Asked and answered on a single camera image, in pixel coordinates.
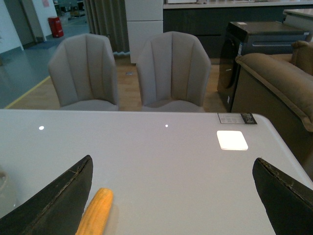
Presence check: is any black washing machine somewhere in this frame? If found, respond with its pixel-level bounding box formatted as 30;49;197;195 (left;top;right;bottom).
217;21;310;113

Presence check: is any white tall cabinet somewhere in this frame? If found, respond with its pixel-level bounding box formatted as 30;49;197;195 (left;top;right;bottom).
125;0;163;64

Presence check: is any grey curtain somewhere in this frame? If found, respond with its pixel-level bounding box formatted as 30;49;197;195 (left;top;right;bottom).
84;0;130;53

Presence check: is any brown sofa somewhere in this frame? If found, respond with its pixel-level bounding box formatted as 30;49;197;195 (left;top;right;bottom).
231;41;313;176

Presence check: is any right grey upholstered chair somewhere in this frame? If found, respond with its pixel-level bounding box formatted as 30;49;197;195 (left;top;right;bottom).
136;31;211;113

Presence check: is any steel pot with cream handles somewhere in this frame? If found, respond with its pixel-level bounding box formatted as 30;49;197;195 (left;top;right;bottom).
0;168;17;217

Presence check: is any label sticker on table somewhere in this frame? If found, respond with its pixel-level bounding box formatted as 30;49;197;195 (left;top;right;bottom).
218;113;257;124

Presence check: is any yellow corn cob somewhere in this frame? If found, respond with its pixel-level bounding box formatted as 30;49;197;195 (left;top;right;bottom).
75;188;113;235

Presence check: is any red bin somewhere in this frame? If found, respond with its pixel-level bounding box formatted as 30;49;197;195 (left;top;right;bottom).
48;17;64;38

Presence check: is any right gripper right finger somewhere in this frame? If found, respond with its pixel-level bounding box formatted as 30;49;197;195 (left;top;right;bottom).
252;158;313;235

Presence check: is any dark kitchen counter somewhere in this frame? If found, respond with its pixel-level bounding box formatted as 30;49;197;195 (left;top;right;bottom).
163;0;313;59

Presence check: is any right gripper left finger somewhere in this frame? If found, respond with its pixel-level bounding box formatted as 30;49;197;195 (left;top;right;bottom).
0;155;93;235

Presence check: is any grey upholstered chair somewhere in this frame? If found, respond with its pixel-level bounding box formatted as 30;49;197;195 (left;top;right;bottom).
136;31;211;113
48;34;119;111

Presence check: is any left grey upholstered chair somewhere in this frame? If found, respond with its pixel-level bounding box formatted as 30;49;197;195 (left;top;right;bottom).
48;34;119;111

